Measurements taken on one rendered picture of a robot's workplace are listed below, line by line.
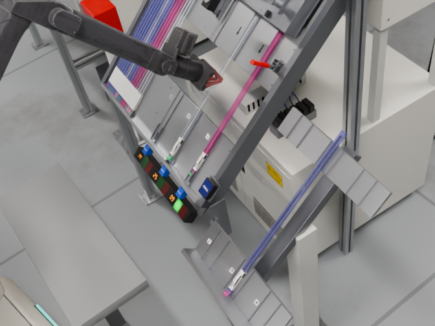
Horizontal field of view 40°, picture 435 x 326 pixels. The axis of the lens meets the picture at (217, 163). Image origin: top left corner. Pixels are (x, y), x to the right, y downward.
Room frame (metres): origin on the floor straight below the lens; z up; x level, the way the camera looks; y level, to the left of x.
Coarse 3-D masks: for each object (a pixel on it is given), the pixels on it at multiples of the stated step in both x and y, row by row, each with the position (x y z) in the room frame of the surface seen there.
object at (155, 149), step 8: (104, 88) 1.62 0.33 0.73; (112, 96) 1.57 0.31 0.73; (120, 104) 1.52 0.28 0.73; (136, 120) 1.44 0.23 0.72; (136, 128) 1.39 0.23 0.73; (144, 136) 1.34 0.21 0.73; (152, 144) 1.30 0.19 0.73; (160, 152) 1.27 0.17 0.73; (168, 160) 1.23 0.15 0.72; (168, 168) 1.19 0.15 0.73; (176, 176) 1.15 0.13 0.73; (184, 184) 1.11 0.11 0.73; (192, 192) 1.08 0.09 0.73; (192, 200) 1.05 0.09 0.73
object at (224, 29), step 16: (240, 0) 1.46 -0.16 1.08; (192, 16) 1.56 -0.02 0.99; (208, 16) 1.51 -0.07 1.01; (224, 16) 1.46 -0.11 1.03; (240, 16) 1.42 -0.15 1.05; (208, 32) 1.46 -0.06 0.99; (224, 32) 1.42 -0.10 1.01; (240, 32) 1.37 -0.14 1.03; (256, 32) 1.33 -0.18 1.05; (272, 32) 1.29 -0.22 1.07; (304, 32) 1.22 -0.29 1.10; (224, 48) 1.38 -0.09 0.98; (240, 48) 1.34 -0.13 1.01; (256, 48) 1.29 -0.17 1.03; (288, 48) 1.22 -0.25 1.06; (240, 64) 1.30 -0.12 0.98; (256, 80) 1.22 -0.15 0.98; (272, 80) 1.18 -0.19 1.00
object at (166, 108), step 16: (160, 80) 1.48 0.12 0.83; (144, 96) 1.48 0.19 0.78; (160, 96) 1.43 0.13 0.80; (176, 96) 1.38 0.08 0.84; (144, 112) 1.44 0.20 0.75; (160, 112) 1.39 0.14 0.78; (176, 112) 1.34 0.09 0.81; (192, 112) 1.30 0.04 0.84; (144, 128) 1.39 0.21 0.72; (160, 128) 1.34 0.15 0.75; (176, 128) 1.30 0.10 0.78; (192, 128) 1.25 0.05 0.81; (208, 128) 1.21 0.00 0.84; (160, 144) 1.30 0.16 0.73; (192, 144) 1.21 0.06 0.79; (224, 144) 1.14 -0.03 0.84; (176, 160) 1.21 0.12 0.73; (192, 160) 1.17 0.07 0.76; (208, 160) 1.13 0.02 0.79; (224, 160) 1.10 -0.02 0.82; (208, 176) 1.10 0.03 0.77
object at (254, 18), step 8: (256, 16) 1.36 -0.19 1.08; (248, 24) 1.36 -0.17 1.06; (248, 32) 1.35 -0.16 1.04; (240, 40) 1.34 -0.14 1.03; (232, 56) 1.32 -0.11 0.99; (224, 64) 1.32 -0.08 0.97; (224, 72) 1.31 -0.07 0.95; (208, 96) 1.29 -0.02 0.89; (200, 104) 1.28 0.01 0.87; (200, 112) 1.27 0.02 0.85; (192, 120) 1.26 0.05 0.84; (184, 128) 1.26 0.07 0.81; (184, 136) 1.25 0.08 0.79
